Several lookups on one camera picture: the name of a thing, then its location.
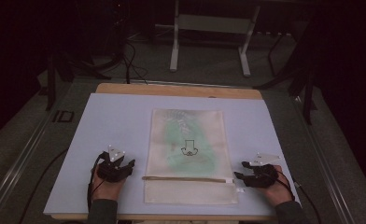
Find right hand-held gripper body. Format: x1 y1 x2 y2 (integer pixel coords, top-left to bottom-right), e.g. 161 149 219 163
247 152 281 189

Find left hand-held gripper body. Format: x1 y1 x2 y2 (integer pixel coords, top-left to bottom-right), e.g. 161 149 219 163
96 144 129 184

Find beige mesh zipper bag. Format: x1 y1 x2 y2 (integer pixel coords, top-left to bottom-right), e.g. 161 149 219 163
143 107 245 206

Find person's right hand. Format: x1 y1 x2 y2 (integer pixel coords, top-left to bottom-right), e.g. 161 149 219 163
260 164 295 207

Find person's left hand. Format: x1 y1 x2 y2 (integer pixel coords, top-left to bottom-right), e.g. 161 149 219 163
91 163 127 203

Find white table mat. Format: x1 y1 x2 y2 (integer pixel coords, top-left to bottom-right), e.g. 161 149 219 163
43 92 301 217

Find green cloth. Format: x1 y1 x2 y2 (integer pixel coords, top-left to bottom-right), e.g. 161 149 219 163
163 119 218 174

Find black tripod stand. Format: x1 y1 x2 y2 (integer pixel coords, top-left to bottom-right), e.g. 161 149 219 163
254 17 318 126

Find white metal stand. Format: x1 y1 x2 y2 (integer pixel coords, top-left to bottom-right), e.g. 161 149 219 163
154 0 262 77

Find right hand-held gripper black cable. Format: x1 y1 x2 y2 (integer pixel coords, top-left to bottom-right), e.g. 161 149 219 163
275 170 323 224

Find metal floor rail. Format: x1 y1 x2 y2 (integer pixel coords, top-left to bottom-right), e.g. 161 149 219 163
291 94 358 224
0 113 59 224

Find black rectangular floor bracket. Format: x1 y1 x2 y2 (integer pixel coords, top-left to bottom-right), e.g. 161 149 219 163
51 109 76 123

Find black floor cable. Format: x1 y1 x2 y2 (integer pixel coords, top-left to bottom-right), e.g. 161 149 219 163
17 148 69 224

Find black floor cables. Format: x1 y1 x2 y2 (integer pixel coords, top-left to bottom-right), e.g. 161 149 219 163
120 38 149 86

